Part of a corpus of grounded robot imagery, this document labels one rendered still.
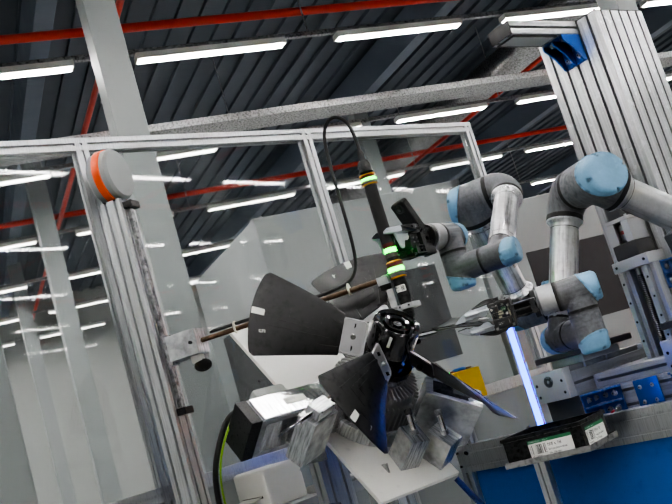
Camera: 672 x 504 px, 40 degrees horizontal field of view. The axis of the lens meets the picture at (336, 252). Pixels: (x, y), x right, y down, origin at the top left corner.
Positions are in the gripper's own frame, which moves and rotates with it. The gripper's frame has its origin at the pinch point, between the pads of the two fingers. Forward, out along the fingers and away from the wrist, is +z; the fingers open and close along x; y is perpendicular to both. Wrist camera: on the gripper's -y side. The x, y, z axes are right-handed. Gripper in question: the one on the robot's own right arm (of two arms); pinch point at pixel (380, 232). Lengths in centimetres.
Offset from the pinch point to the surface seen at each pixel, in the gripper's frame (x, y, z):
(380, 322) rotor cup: -2.0, 23.2, 12.9
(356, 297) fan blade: 13.1, 13.4, 0.8
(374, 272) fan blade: 10.4, 7.8, -6.2
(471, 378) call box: 15, 42, -41
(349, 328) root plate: 6.2, 22.1, 15.0
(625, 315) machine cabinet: 138, 29, -426
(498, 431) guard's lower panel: 53, 63, -104
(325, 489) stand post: 34, 59, 10
